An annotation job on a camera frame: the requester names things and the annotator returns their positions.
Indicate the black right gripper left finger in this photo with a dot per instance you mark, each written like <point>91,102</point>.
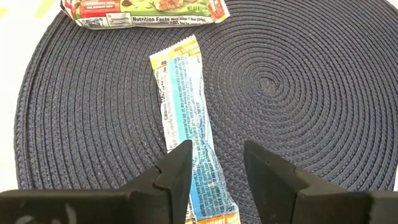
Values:
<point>140,202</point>

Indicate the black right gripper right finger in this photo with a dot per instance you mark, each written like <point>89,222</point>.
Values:
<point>295,199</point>

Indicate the light blue white granola bar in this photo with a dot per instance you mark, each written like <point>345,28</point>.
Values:
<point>183,109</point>

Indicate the green red granola bar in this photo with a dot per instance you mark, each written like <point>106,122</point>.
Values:
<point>146,9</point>

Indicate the round dark blue woven placemat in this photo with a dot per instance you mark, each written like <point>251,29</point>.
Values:
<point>280,124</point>

